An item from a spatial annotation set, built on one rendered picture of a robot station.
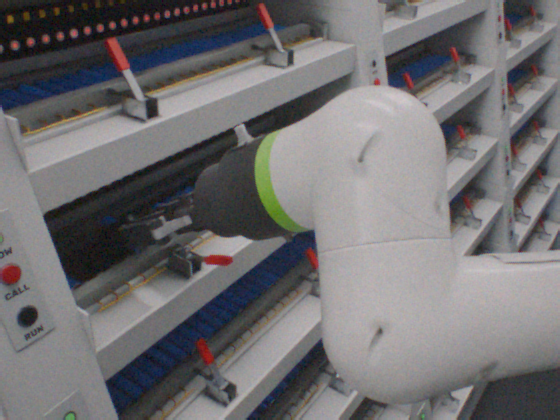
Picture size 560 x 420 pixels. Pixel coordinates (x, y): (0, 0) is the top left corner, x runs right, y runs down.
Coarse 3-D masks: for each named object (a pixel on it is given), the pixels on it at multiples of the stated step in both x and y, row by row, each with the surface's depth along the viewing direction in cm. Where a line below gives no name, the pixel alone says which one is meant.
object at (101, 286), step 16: (176, 240) 71; (192, 240) 74; (208, 240) 74; (144, 256) 68; (160, 256) 70; (112, 272) 65; (128, 272) 66; (144, 272) 68; (80, 288) 62; (96, 288) 62; (112, 288) 64; (80, 304) 61; (112, 304) 63
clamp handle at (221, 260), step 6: (186, 252) 68; (186, 258) 68; (192, 258) 68; (198, 258) 67; (204, 258) 66; (210, 258) 65; (216, 258) 65; (222, 258) 64; (228, 258) 64; (210, 264) 66; (216, 264) 65; (222, 264) 64; (228, 264) 64
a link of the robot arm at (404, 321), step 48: (432, 240) 39; (336, 288) 40; (384, 288) 38; (432, 288) 38; (480, 288) 40; (528, 288) 41; (336, 336) 39; (384, 336) 37; (432, 336) 37; (480, 336) 38; (528, 336) 40; (384, 384) 38; (432, 384) 38; (480, 384) 41
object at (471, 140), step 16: (448, 128) 158; (464, 128) 156; (480, 128) 157; (496, 128) 156; (448, 144) 147; (464, 144) 144; (480, 144) 153; (496, 144) 157; (448, 160) 143; (464, 160) 144; (480, 160) 147; (448, 176) 136; (464, 176) 138; (448, 192) 131
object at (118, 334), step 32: (256, 128) 102; (192, 160) 90; (128, 192) 81; (64, 224) 73; (64, 256) 72; (128, 256) 72; (256, 256) 78; (160, 288) 66; (192, 288) 68; (224, 288) 74; (96, 320) 61; (128, 320) 62; (160, 320) 64; (96, 352) 57; (128, 352) 62
